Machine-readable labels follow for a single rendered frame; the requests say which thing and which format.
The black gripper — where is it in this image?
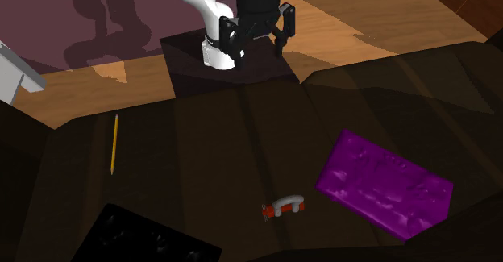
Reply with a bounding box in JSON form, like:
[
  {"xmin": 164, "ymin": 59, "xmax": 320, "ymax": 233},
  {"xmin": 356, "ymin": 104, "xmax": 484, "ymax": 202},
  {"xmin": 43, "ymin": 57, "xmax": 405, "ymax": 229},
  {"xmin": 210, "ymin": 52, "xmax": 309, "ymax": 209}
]
[{"xmin": 218, "ymin": 0, "xmax": 297, "ymax": 70}]

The dark robot stand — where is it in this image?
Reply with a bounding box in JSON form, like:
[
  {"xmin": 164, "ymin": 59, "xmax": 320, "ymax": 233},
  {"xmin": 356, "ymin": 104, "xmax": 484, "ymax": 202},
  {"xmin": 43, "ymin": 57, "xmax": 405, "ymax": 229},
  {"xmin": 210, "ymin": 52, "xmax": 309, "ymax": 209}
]
[{"xmin": 159, "ymin": 28, "xmax": 302, "ymax": 99}]

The grey shackle with red pin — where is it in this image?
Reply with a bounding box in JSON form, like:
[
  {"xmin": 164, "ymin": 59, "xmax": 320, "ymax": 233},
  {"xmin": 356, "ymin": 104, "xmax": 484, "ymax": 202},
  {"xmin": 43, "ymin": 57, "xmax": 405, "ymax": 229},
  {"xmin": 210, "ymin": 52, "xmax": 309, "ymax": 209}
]
[{"xmin": 261, "ymin": 194, "xmax": 306, "ymax": 222}]

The yellow pencil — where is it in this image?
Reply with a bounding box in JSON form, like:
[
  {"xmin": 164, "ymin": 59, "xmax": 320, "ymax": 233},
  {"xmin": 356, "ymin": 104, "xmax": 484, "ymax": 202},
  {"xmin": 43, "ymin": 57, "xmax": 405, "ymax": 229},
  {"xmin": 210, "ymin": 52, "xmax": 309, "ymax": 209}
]
[{"xmin": 110, "ymin": 113, "xmax": 119, "ymax": 176}]

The purple flat box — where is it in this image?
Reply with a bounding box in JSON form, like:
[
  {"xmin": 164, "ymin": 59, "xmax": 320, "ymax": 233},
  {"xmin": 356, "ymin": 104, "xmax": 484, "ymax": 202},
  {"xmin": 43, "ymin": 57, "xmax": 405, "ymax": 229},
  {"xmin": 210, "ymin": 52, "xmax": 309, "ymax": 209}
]
[{"xmin": 314, "ymin": 128, "xmax": 455, "ymax": 242}]

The black flat box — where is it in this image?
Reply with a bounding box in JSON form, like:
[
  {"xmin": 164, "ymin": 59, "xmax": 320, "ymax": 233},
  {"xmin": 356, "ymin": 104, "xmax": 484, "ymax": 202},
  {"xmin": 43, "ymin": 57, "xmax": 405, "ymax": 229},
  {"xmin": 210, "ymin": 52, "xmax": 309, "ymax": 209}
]
[{"xmin": 69, "ymin": 202, "xmax": 223, "ymax": 262}]

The white grey table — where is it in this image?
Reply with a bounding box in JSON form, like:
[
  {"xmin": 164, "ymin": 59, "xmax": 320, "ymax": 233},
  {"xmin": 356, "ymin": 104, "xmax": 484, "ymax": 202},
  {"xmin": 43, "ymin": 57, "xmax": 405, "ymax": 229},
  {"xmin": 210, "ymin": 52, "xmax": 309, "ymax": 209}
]
[{"xmin": 0, "ymin": 40, "xmax": 48, "ymax": 106}]

